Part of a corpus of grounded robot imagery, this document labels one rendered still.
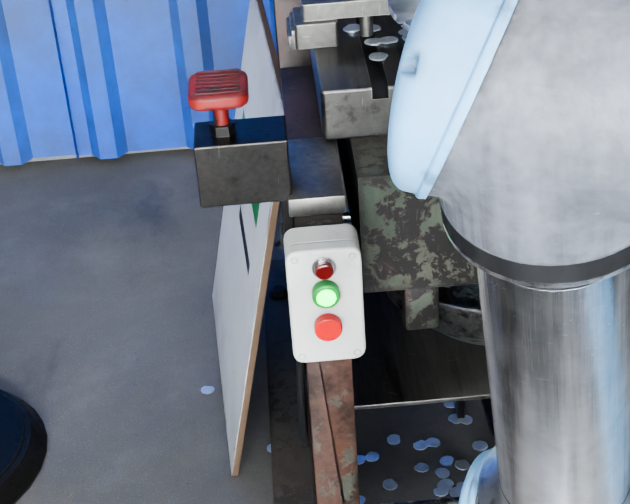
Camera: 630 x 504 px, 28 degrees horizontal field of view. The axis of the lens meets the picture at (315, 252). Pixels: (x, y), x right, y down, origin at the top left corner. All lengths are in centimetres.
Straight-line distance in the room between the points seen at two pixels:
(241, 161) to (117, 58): 148
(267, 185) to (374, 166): 12
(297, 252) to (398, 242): 17
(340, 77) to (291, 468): 69
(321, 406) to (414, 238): 21
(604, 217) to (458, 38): 10
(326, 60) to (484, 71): 90
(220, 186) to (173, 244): 121
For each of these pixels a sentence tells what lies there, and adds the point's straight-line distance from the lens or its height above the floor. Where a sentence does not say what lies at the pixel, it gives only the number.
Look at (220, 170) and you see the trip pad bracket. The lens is 128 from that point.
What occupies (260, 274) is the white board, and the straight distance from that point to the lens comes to 171.
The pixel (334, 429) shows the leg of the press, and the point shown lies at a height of 36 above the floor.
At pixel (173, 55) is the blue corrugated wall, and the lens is 272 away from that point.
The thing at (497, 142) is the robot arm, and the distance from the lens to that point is 55.
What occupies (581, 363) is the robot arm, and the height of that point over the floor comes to 86.
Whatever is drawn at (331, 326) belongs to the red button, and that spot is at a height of 54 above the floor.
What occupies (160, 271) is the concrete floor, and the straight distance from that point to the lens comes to 241.
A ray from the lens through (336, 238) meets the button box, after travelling 124.
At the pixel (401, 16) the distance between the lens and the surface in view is 134.
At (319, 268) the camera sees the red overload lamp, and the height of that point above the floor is 61.
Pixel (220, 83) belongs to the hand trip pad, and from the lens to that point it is 127.
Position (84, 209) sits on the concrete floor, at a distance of 266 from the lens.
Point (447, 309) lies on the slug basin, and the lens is 153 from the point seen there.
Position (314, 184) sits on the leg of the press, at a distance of 131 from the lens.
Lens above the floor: 127
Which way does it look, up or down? 32 degrees down
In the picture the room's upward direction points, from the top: 4 degrees counter-clockwise
